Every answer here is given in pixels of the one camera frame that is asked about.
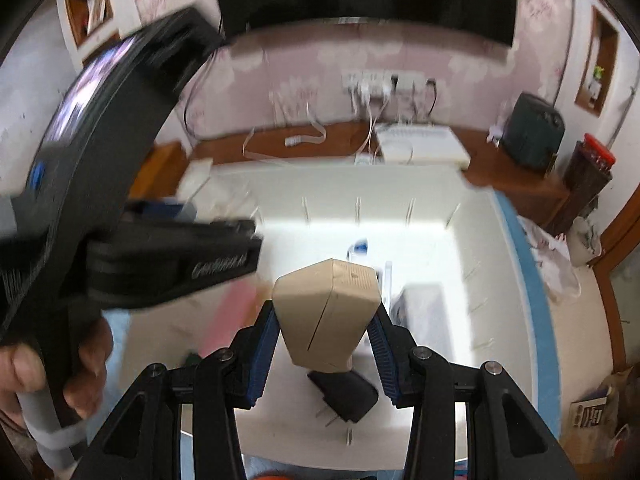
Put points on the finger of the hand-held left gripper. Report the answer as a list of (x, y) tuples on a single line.
[(192, 37), (175, 265)]

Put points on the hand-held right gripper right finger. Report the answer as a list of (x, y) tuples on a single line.
[(385, 355)]

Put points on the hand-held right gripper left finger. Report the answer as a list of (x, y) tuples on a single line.
[(260, 355)]

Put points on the pink ruler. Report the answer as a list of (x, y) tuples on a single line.
[(227, 317)]

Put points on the black charger adapter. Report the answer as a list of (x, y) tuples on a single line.
[(345, 395)]

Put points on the clear rectangular case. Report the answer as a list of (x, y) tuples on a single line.
[(420, 310)]

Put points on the white plastic storage bin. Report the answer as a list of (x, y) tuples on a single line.
[(440, 240)]

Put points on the person's left hand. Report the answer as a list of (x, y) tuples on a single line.
[(90, 355)]

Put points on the white paper card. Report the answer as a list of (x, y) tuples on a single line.
[(195, 175)]

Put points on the wooden side cabinet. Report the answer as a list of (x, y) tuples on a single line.
[(160, 165)]

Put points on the framed picture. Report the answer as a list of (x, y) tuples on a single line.
[(95, 7)]

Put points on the orange round tape reel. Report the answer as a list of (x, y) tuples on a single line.
[(275, 476)]

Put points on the white plastic bag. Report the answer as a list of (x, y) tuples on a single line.
[(550, 265)]

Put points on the white plug-in chargers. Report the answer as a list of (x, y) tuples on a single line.
[(375, 91)]

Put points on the long wooden television bench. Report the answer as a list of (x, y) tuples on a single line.
[(515, 185)]

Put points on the white flat router box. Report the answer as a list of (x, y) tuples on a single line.
[(425, 142)]

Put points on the dark green appliance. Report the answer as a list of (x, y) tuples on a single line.
[(532, 130)]

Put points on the black vase with red top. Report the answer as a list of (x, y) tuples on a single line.
[(585, 175)]

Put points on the small spray bottle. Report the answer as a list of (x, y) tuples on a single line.
[(596, 82)]

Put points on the white wall outlet strip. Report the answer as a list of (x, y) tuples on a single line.
[(405, 80)]

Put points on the glass door with wooden frame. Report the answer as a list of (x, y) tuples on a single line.
[(622, 280)]

